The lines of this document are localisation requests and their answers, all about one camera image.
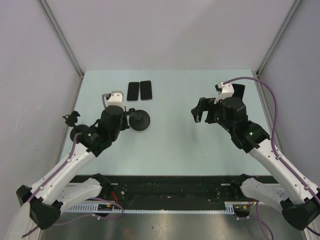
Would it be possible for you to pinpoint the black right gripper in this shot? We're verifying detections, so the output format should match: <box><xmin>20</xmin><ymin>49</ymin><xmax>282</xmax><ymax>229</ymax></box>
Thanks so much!
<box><xmin>191</xmin><ymin>97</ymin><xmax>235</xmax><ymax>134</ymax></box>

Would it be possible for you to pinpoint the silver white phone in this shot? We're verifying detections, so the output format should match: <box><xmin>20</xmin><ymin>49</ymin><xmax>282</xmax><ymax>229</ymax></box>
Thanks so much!
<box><xmin>126</xmin><ymin>82</ymin><xmax>140</xmax><ymax>102</ymax></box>

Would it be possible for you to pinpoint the purple phone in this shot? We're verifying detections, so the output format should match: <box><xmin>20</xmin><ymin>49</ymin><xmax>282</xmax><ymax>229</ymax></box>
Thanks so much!
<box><xmin>140</xmin><ymin>80</ymin><xmax>153</xmax><ymax>101</ymax></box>

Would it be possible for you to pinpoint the black stand with ball joint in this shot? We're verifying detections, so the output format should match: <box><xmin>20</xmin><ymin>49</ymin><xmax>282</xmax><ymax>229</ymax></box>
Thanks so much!
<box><xmin>62</xmin><ymin>110</ymin><xmax>89</xmax><ymax>142</ymax></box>

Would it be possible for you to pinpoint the black phone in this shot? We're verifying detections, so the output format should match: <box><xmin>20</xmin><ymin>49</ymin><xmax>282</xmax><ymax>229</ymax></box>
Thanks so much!
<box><xmin>232</xmin><ymin>83</ymin><xmax>246</xmax><ymax>100</ymax></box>

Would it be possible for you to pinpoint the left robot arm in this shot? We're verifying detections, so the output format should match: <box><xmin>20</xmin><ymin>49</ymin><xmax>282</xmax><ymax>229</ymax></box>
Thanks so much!
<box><xmin>14</xmin><ymin>105</ymin><xmax>137</xmax><ymax>230</ymax></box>

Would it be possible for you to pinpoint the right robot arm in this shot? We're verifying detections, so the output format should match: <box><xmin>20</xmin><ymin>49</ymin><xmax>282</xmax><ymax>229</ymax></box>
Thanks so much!
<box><xmin>191</xmin><ymin>97</ymin><xmax>320</xmax><ymax>231</ymax></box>

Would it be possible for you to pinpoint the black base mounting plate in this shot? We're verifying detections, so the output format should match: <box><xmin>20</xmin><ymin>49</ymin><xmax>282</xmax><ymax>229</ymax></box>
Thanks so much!
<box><xmin>67</xmin><ymin>173</ymin><xmax>286</xmax><ymax>211</ymax></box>

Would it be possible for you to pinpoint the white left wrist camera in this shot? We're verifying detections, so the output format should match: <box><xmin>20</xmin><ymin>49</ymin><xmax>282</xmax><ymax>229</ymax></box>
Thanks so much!
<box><xmin>105</xmin><ymin>91</ymin><xmax>125</xmax><ymax>110</ymax></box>

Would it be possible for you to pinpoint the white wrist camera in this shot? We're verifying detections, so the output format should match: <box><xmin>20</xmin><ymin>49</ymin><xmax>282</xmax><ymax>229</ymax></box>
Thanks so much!
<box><xmin>214</xmin><ymin>82</ymin><xmax>235</xmax><ymax>104</ymax></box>
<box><xmin>105</xmin><ymin>91</ymin><xmax>125</xmax><ymax>110</ymax></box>

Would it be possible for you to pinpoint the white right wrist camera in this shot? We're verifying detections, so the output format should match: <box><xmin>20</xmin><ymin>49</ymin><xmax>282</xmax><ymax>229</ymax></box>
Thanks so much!
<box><xmin>214</xmin><ymin>82</ymin><xmax>235</xmax><ymax>104</ymax></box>

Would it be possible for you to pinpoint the aluminium table rail right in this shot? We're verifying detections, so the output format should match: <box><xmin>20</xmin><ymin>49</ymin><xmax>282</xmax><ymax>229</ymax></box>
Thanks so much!
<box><xmin>251</xmin><ymin>70</ymin><xmax>284</xmax><ymax>152</ymax></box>

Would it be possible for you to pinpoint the white slotted cable duct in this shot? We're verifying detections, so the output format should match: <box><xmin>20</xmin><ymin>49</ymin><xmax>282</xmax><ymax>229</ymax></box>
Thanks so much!
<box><xmin>62</xmin><ymin>202</ymin><xmax>251</xmax><ymax>215</ymax></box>

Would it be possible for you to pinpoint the aluminium frame post right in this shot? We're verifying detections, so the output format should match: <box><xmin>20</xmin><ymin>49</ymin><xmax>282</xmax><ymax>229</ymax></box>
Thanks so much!
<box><xmin>255</xmin><ymin>0</ymin><xmax>304</xmax><ymax>78</ymax></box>

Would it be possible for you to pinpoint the aluminium frame post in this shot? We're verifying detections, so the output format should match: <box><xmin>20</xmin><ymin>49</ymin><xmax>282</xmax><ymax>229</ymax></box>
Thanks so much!
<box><xmin>37</xmin><ymin>0</ymin><xmax>85</xmax><ymax>80</ymax></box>
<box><xmin>255</xmin><ymin>0</ymin><xmax>304</xmax><ymax>78</ymax></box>

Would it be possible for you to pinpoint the aluminium frame post left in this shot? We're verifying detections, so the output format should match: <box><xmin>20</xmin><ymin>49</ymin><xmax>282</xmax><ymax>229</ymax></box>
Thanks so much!
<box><xmin>37</xmin><ymin>0</ymin><xmax>85</xmax><ymax>80</ymax></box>

